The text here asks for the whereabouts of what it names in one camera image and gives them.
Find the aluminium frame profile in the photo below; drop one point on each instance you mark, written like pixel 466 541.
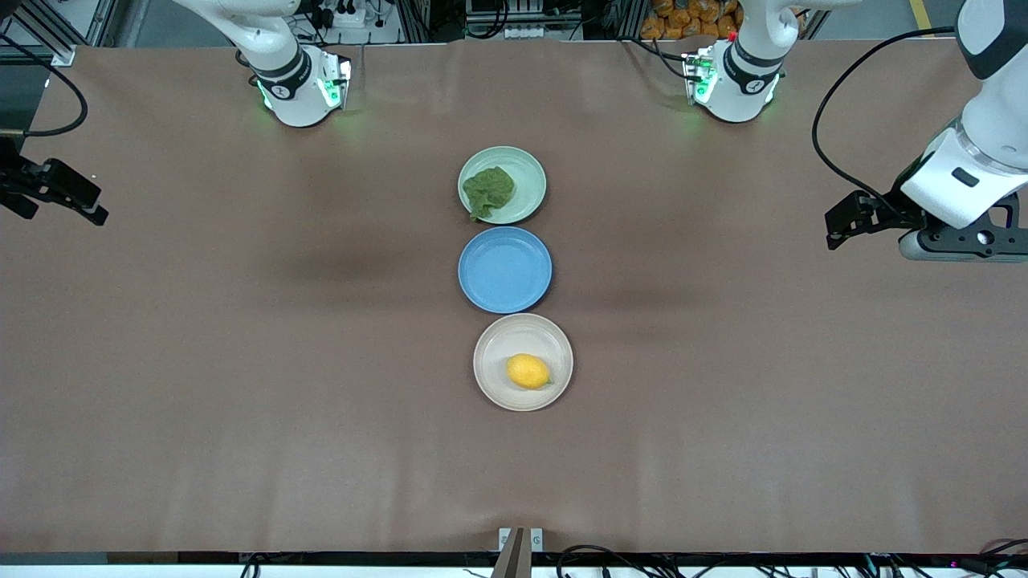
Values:
pixel 36 32

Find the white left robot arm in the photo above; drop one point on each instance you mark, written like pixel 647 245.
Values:
pixel 984 152

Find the blue plate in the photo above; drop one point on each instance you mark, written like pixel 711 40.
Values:
pixel 505 269

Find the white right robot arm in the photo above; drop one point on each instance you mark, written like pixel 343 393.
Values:
pixel 283 56

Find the brown table cloth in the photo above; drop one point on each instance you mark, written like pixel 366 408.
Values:
pixel 321 449

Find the yellow lemon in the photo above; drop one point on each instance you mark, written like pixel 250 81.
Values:
pixel 528 372

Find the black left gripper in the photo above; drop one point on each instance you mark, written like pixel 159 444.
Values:
pixel 893 210

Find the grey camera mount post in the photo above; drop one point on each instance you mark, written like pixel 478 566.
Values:
pixel 518 554

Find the beige plate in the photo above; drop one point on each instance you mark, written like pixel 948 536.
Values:
pixel 514 337

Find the orange snack bag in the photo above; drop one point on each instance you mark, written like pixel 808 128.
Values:
pixel 683 20

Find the green lettuce leaf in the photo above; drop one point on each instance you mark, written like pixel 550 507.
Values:
pixel 488 191

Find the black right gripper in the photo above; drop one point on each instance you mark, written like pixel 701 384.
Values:
pixel 18 181

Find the pale green plate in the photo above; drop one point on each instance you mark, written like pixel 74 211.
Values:
pixel 526 181

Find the white power strip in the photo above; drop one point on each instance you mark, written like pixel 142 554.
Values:
pixel 349 14

